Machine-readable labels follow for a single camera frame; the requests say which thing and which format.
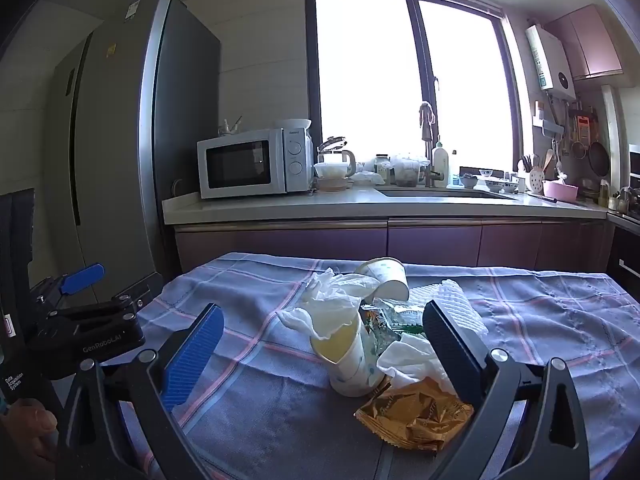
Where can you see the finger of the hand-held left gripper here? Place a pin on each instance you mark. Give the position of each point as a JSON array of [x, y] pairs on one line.
[[142, 287], [82, 277]]

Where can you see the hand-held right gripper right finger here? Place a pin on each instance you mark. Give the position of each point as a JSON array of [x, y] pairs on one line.
[[450, 355]]

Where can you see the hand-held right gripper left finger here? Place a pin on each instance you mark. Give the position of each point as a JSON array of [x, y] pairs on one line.
[[192, 355]]

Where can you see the small white tissue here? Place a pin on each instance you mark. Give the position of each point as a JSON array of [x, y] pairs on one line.
[[410, 360]]

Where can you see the white foam fruit net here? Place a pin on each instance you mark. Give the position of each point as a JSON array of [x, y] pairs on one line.
[[460, 305]]

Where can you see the clear printed snack wrapper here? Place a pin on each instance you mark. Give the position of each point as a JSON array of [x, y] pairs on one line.
[[397, 317]]

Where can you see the gold snack wrapper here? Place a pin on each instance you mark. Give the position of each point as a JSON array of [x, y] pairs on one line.
[[415, 415]]

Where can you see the white dotted paper cup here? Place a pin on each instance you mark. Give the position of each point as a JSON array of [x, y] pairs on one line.
[[387, 272], [350, 370]]

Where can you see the large white tissue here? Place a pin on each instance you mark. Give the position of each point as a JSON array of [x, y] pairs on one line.
[[330, 305]]

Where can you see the person's left hand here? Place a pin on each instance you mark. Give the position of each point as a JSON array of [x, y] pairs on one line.
[[30, 420]]

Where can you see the blue plaid tablecloth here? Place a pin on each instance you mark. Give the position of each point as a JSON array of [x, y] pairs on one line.
[[260, 385]]

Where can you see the kitchen counter with purple cabinets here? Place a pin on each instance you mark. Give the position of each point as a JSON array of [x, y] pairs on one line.
[[435, 242]]

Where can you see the grey refrigerator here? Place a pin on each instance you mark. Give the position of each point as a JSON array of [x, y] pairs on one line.
[[115, 135]]

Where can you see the white microwave oven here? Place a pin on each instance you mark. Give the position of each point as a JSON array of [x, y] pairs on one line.
[[235, 162]]

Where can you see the steel sink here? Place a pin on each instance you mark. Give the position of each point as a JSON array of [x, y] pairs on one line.
[[440, 193]]

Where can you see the small purple bowl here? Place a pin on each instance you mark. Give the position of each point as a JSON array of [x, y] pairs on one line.
[[469, 181]]

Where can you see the blue patterned bowl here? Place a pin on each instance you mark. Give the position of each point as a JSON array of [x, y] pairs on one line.
[[500, 186]]

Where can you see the small white bottle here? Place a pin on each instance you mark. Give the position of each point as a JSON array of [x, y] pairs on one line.
[[227, 127]]

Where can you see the white soap bottle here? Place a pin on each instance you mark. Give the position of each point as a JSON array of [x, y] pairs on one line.
[[441, 167]]

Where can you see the clear bag with food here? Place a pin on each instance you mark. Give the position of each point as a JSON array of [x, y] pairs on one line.
[[407, 167]]

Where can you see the white dotted utensil holder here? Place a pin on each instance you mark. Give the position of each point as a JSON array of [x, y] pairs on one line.
[[535, 180]]

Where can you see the white plastic bag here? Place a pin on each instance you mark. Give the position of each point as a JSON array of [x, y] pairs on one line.
[[367, 177]]

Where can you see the pink basin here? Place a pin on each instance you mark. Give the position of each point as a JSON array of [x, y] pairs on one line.
[[560, 190]]

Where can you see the glass jar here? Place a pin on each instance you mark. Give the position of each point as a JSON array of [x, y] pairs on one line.
[[382, 167]]

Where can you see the black cooktop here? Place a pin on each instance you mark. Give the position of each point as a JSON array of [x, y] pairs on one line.
[[625, 220]]

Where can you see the white plastic tub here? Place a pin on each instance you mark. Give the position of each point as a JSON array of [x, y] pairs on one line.
[[293, 125]]

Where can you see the glass kettle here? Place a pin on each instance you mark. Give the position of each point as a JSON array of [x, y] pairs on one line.
[[335, 160]]

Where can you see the metal faucet with rag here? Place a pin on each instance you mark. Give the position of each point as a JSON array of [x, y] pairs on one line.
[[427, 125]]

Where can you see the hanging dark pan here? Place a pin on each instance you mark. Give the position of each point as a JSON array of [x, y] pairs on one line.
[[598, 159]]

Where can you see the kitchen window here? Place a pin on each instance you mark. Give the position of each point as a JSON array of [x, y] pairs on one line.
[[365, 85]]

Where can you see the white water heater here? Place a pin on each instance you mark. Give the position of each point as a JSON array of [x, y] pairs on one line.
[[550, 62]]

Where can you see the grey wall rack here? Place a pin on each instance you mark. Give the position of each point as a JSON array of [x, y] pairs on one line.
[[547, 122]]

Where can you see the pink wall cabinet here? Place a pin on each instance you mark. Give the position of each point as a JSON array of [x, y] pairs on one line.
[[590, 42]]

